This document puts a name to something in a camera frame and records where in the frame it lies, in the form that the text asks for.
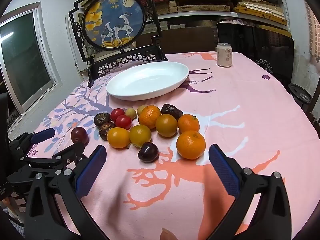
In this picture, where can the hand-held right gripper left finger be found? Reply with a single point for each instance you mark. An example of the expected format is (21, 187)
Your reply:
(91, 172)

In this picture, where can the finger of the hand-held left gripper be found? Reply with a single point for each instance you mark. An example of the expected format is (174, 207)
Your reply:
(42, 135)
(72, 151)

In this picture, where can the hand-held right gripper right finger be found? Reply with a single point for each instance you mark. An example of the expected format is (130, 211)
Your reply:
(223, 172)

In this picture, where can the red plum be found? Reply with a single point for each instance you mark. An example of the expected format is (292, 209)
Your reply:
(79, 135)

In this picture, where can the dark water chestnut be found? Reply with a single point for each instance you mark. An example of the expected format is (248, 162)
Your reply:
(105, 131)
(171, 110)
(102, 118)

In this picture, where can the large orange tangerine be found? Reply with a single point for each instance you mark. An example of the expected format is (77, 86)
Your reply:
(190, 145)
(149, 116)

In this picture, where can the smooth yellow kumquat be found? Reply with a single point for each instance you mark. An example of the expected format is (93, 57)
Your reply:
(118, 137)
(140, 135)
(166, 125)

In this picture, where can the red cherry tomato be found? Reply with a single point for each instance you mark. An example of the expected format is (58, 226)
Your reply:
(123, 122)
(116, 113)

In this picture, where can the dark cherry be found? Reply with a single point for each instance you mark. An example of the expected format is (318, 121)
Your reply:
(148, 152)

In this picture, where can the small orange tangerine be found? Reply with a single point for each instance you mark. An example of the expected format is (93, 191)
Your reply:
(188, 123)

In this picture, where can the white oval plate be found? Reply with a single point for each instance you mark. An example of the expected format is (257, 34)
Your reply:
(147, 82)

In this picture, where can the person's right hand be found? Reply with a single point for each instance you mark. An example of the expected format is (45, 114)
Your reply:
(168, 235)

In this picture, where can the small tan longan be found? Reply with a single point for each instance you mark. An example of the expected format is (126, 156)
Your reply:
(140, 109)
(130, 113)

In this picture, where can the white framed window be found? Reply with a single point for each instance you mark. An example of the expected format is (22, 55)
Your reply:
(22, 60)

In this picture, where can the pink printed tablecloth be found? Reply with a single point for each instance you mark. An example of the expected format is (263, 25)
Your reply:
(250, 92)

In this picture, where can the black round wheel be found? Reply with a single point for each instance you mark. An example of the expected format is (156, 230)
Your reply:
(300, 93)

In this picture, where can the beige beverage can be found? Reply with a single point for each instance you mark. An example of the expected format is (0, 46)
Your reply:
(224, 55)

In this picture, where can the black chair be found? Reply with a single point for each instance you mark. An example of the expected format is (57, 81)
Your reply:
(262, 47)

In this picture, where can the white metal shelf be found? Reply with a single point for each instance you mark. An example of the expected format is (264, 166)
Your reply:
(200, 15)

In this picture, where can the stack of yellow flat boxes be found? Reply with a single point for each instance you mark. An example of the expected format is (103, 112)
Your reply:
(260, 12)

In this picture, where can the grilled window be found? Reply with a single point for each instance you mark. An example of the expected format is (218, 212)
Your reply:
(313, 30)

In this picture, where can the round deer screen black frame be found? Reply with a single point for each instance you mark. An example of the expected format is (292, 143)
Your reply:
(115, 20)

